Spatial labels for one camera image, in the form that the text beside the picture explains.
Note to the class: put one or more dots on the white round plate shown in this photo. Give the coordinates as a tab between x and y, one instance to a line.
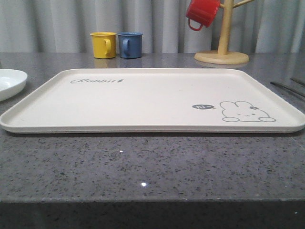
11	82

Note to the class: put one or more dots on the blue mug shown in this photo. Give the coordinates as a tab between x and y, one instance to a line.
130	45

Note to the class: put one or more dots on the cream rabbit serving tray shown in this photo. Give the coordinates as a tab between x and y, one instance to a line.
152	100

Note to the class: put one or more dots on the yellow mug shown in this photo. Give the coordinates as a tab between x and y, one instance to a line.
104	45

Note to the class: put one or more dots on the wooden mug tree stand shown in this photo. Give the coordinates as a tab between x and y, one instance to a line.
223	55

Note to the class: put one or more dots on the red mug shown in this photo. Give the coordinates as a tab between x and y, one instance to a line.
202	12

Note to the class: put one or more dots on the grey window curtain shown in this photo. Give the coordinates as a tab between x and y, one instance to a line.
271	26

